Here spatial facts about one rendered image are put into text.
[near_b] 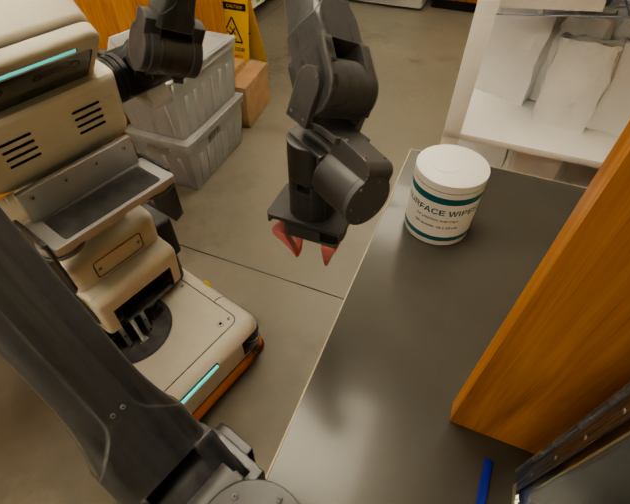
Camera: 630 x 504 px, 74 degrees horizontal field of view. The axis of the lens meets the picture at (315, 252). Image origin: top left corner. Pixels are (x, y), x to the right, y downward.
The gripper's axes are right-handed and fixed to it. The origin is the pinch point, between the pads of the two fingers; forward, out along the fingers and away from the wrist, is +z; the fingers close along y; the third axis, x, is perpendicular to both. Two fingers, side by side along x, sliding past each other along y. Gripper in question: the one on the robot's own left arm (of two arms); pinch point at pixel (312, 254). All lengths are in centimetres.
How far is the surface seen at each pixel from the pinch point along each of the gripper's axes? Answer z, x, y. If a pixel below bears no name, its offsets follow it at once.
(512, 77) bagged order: 11, 92, 24
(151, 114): 65, 108, -132
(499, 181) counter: 16, 49, 26
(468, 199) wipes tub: 3.6, 25.0, 19.2
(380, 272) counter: 15.5, 13.1, 8.1
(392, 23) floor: 113, 399, -80
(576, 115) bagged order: 13, 82, 41
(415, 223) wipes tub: 12.0, 24.6, 11.4
